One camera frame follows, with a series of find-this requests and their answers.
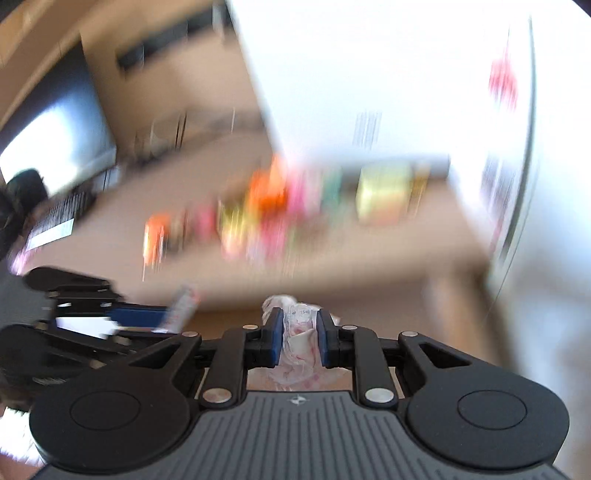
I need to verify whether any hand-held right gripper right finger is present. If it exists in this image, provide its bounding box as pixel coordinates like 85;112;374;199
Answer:
316;309;472;409

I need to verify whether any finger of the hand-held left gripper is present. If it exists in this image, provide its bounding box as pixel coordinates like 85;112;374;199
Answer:
0;323;182;368
23;267;169;330

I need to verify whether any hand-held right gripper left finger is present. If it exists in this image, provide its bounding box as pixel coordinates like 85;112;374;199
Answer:
129;308;284;409

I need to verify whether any pink white mesh scrunchie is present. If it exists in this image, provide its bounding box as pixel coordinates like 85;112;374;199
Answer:
261;294;345;391

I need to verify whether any white pouch with red label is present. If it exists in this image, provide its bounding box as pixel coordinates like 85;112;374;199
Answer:
164;284;200;334

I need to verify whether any small orange object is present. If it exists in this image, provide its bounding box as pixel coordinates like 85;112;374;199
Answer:
142;213;168;269

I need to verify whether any yellow blurred object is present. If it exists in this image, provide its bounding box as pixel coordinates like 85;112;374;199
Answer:
218;202;251;256

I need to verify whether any black keyboard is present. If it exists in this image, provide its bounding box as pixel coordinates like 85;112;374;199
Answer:
23;185;121;253

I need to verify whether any pink peach toy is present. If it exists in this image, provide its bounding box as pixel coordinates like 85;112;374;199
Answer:
286;170;320;219

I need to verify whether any round orange pumpkin toy half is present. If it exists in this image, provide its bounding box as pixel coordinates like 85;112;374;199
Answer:
246;156;290;219

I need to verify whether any gold box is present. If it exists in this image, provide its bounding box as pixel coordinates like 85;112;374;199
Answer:
357;164;413;225

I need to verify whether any black computer monitor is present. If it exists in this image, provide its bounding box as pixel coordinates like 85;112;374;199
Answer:
0;34;117;195

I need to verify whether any white computer case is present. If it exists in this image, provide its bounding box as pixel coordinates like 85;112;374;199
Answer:
226;0;532;178

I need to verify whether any white card with red print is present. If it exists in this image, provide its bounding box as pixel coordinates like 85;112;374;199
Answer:
480;18;540;278

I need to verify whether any black power strip rail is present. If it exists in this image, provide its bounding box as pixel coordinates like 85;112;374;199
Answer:
115;32;190;71

